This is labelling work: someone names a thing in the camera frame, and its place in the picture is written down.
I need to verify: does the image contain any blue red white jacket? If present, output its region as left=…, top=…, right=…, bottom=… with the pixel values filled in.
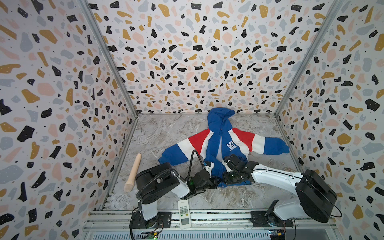
left=159, top=108, right=290, bottom=179

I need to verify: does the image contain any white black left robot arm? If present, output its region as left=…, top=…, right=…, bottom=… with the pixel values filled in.
left=135, top=163, right=221, bottom=221

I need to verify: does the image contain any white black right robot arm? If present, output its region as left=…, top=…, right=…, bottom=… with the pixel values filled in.
left=223, top=155, right=337, bottom=227

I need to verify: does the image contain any white remote control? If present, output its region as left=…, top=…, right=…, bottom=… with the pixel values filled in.
left=178, top=200, right=192, bottom=230

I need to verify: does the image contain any beige wooden rolling pin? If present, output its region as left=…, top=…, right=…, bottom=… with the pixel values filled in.
left=124, top=153, right=142, bottom=192

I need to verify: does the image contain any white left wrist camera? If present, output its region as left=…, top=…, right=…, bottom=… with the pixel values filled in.
left=204, top=161, right=214, bottom=175

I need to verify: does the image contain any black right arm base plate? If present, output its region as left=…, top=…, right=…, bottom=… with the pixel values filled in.
left=250, top=211, right=294, bottom=228

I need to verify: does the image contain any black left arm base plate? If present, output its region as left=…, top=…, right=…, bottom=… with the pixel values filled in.
left=130, top=211, right=172, bottom=229

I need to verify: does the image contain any aluminium mounting rail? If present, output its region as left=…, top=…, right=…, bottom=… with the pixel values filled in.
left=81, top=210, right=343, bottom=240

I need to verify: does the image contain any right aluminium corner post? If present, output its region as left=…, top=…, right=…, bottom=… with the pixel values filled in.
left=274, top=0, right=346, bottom=118

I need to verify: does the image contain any aluminium corner post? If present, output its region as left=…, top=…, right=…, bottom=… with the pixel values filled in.
left=274, top=0, right=346, bottom=118
left=76, top=0, right=139, bottom=118

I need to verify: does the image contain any left aluminium corner post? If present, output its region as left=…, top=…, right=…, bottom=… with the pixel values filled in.
left=76, top=0, right=139, bottom=118

